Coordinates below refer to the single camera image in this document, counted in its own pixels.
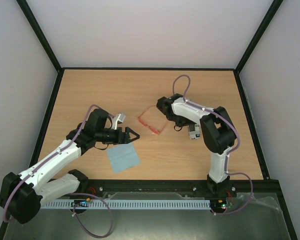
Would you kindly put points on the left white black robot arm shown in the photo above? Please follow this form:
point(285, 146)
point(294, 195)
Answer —
point(23, 195)

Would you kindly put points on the right green circuit board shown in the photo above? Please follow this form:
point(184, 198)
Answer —
point(220, 205)

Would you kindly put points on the light blue slotted cable duct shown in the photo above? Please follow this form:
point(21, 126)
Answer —
point(120, 204)

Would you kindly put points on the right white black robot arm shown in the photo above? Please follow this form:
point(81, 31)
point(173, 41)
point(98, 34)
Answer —
point(218, 133)

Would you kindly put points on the black frame post right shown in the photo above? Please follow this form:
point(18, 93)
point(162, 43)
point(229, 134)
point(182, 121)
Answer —
point(267, 19)

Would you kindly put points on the light blue cleaning cloth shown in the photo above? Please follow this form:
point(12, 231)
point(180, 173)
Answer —
point(122, 157)

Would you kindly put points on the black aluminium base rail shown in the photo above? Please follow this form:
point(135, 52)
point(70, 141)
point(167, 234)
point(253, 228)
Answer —
point(189, 188)

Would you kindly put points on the left black circuit board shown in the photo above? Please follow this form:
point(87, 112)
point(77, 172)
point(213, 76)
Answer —
point(81, 203)

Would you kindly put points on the flag pattern glasses case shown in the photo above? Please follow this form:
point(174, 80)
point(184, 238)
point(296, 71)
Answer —
point(194, 131)

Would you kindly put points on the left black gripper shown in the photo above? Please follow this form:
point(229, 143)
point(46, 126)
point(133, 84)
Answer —
point(126, 139)

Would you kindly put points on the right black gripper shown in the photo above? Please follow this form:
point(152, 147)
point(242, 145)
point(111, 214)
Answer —
point(162, 104)

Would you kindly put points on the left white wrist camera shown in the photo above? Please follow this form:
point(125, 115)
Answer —
point(117, 120)

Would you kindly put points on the pink translucent sunglasses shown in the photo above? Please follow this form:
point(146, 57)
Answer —
point(153, 119)

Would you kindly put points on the black frame post left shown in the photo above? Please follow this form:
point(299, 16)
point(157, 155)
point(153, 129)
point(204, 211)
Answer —
point(29, 15)

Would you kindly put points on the black frame post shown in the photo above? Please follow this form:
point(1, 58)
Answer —
point(267, 19)
point(29, 15)

